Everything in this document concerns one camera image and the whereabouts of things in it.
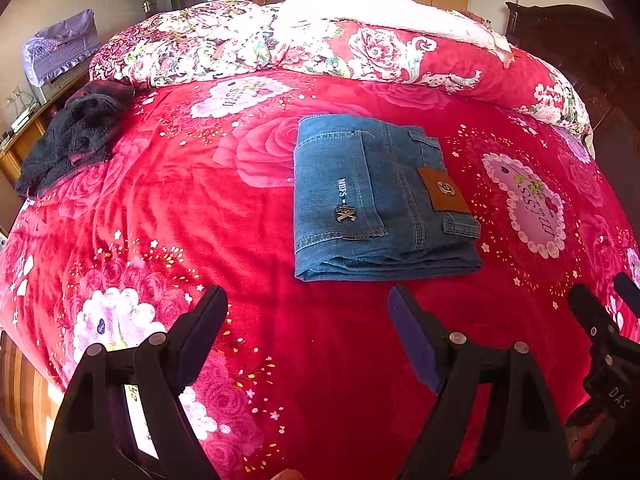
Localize wooden cabinet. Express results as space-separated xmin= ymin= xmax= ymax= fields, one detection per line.
xmin=0 ymin=67 xmax=93 ymax=188

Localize blue denim pants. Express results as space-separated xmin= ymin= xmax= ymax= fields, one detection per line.
xmin=292 ymin=114 xmax=483 ymax=282

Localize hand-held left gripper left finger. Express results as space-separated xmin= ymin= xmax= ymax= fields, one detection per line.
xmin=44 ymin=286 xmax=229 ymax=480

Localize floral quilt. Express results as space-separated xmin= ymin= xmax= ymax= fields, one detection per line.
xmin=89 ymin=0 xmax=596 ymax=136

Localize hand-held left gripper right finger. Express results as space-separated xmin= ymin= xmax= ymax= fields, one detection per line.
xmin=387 ymin=285 xmax=571 ymax=480

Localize dark fleece garment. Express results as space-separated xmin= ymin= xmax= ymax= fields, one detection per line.
xmin=14 ymin=80 xmax=136 ymax=198

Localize white fleece blanket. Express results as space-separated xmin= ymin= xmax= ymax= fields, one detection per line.
xmin=272 ymin=0 xmax=513 ymax=66

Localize purple fabric appliance cover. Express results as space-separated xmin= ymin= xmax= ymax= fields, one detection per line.
xmin=21 ymin=8 xmax=102 ymax=88

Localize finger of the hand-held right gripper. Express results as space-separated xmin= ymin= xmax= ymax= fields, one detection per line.
xmin=614 ymin=272 xmax=640 ymax=319
xmin=566 ymin=282 xmax=623 ymax=361

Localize red rose printed blanket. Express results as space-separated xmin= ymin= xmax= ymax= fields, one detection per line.
xmin=0 ymin=67 xmax=640 ymax=480

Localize dark wooden headboard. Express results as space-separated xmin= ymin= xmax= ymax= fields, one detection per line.
xmin=505 ymin=1 xmax=640 ymax=211

